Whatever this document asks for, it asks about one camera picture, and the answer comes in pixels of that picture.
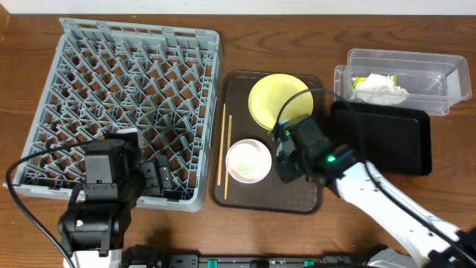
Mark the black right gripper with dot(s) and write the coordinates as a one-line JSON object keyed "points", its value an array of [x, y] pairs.
{"points": [[288, 160]]}

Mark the pink bowl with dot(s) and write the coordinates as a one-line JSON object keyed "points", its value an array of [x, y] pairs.
{"points": [[249, 161]]}

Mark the wooden chopstick right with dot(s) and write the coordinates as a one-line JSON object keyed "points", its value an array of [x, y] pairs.
{"points": [[230, 118]]}

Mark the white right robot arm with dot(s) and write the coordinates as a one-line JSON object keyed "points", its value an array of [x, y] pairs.
{"points": [[430, 241]]}

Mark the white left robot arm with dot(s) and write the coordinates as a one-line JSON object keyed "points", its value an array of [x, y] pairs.
{"points": [[99, 209]]}

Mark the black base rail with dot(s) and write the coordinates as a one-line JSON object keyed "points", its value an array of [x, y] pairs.
{"points": [[260, 260]]}

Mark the yellow plate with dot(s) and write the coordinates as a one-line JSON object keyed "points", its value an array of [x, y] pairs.
{"points": [[270, 93]]}

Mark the wooden chopstick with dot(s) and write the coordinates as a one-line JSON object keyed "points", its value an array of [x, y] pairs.
{"points": [[230, 118], [222, 137]]}

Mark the white tissue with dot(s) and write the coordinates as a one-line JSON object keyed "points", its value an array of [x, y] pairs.
{"points": [[380, 90]]}

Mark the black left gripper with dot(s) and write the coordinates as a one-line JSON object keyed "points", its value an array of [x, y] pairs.
{"points": [[149, 175]]}

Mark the clear plastic bin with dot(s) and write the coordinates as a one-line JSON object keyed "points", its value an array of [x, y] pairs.
{"points": [[435, 81]]}

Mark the wooden chopstick left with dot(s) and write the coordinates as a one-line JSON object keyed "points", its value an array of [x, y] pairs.
{"points": [[222, 137]]}

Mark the brown serving tray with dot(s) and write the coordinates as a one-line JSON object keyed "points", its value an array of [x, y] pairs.
{"points": [[271, 193]]}

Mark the grey dishwasher rack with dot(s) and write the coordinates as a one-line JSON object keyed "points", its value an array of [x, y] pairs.
{"points": [[110, 76]]}

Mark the black waste tray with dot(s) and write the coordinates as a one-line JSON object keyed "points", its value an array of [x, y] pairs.
{"points": [[396, 140]]}

